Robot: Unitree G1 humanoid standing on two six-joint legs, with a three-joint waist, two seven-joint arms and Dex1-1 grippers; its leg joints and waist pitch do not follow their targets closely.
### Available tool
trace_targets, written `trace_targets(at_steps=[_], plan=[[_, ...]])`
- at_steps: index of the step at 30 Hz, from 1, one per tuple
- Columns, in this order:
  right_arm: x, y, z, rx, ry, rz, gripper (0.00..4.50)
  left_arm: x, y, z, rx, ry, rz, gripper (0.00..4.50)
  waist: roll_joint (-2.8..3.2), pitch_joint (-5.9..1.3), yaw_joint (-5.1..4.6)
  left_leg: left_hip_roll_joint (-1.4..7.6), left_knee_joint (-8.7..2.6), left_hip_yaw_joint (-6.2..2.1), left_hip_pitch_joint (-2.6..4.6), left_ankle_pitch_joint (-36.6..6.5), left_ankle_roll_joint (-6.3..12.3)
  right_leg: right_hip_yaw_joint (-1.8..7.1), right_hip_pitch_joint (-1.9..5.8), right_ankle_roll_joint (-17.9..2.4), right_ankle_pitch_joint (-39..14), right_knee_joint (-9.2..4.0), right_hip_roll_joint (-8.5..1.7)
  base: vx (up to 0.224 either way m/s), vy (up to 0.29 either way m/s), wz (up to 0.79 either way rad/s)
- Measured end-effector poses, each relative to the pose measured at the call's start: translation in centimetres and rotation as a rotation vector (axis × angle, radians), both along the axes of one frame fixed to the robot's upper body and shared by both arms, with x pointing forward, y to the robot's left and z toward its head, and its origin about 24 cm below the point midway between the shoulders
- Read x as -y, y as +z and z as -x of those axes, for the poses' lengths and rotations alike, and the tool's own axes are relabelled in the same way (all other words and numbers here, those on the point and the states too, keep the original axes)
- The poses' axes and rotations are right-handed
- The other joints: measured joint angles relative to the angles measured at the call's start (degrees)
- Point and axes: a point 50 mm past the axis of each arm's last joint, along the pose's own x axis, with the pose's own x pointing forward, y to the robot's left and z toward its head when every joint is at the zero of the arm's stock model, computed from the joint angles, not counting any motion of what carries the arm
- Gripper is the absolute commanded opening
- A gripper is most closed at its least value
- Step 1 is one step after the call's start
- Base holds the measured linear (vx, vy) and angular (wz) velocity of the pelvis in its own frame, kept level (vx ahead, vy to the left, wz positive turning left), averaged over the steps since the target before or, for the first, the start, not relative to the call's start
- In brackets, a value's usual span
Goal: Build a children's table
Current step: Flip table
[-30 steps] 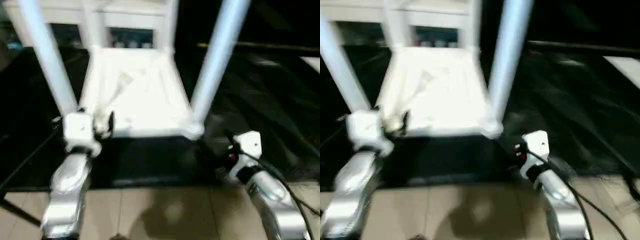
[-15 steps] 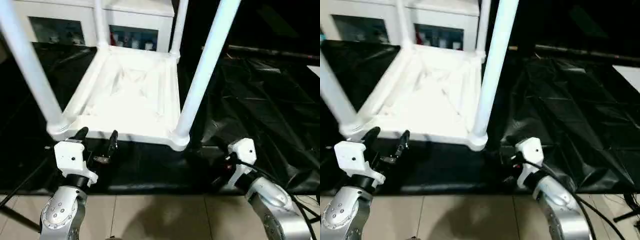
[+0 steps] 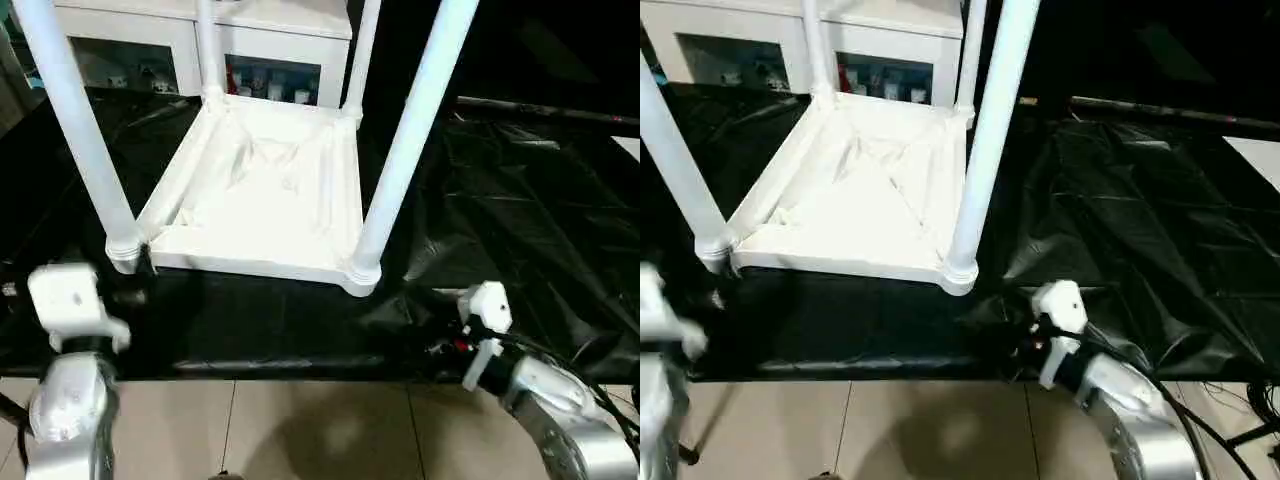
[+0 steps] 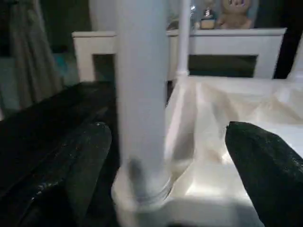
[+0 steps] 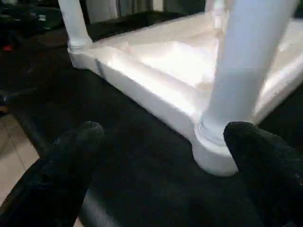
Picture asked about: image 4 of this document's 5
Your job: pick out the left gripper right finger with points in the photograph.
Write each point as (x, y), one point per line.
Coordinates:
(272, 175)

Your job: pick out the black work mat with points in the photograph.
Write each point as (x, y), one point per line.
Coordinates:
(47, 106)

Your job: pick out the small dark figurine toy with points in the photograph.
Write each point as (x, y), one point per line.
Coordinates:
(208, 19)

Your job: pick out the grey curtain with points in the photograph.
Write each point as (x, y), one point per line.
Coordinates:
(33, 47)

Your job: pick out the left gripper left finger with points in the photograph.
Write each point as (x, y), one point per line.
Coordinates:
(66, 170)

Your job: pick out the white plastic table top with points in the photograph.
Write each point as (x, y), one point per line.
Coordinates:
(213, 106)

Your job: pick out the beige plush toy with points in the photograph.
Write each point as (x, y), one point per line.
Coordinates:
(234, 14)

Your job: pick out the white glass-door cabinet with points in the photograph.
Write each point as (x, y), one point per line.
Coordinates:
(225, 42)

